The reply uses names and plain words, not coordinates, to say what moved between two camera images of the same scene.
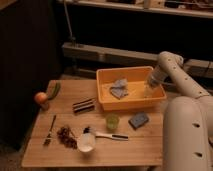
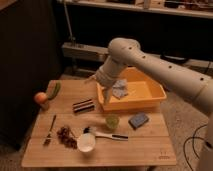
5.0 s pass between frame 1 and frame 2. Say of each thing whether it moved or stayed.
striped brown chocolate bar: stayed
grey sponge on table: stayed
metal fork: stayed
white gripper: moved
